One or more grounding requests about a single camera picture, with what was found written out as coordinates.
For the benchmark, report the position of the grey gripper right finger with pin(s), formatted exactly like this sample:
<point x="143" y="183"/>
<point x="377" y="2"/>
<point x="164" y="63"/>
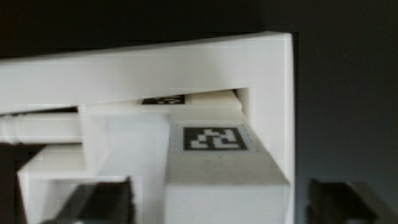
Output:
<point x="347" y="204"/>

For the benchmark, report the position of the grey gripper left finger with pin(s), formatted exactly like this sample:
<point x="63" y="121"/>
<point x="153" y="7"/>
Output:
<point x="98" y="205"/>

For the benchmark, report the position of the white chair leg tagged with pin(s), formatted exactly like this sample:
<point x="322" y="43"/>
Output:
<point x="226" y="187"/>

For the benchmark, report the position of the white chair seat part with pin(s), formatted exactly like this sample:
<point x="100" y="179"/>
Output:
<point x="73" y="132"/>

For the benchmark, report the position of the white front rail bar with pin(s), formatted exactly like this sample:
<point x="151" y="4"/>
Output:
<point x="98" y="77"/>

